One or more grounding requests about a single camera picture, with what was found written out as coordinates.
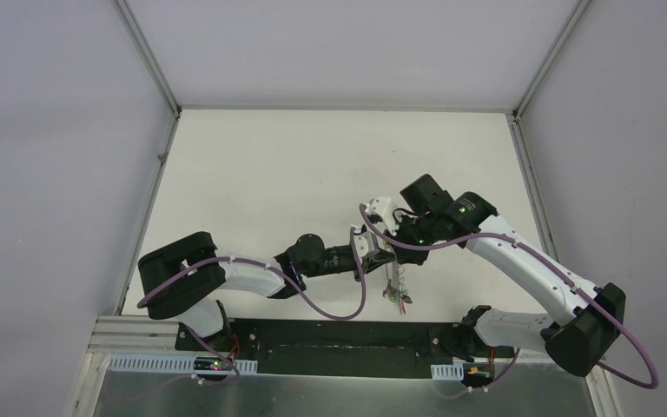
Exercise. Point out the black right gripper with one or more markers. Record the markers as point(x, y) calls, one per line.
point(407, 254)

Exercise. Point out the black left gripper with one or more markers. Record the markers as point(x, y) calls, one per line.
point(365, 260)

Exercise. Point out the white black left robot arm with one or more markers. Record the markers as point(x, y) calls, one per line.
point(178, 278)

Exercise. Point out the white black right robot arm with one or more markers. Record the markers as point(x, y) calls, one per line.
point(580, 319)

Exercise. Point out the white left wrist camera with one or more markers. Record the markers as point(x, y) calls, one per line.
point(364, 243)

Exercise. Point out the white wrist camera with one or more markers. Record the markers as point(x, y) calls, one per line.
point(364, 243)
point(381, 209)

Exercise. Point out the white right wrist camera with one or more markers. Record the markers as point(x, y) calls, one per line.
point(381, 209)

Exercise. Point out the black robot base mount plate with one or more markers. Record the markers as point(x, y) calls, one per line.
point(370, 349)

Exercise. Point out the aluminium frame rail right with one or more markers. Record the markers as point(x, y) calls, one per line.
point(520, 128)

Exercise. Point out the aluminium frame rail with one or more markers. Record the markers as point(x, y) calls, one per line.
point(520, 128)
point(160, 113)

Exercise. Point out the white slotted cable duct right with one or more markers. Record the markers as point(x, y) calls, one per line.
point(447, 372)

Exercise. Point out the white slotted cable duct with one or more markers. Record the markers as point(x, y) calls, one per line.
point(447, 372)
point(168, 364)

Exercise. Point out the white slotted cable duct left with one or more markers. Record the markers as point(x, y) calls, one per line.
point(168, 364)

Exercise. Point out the aluminium frame rail left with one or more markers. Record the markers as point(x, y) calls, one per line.
point(160, 113)

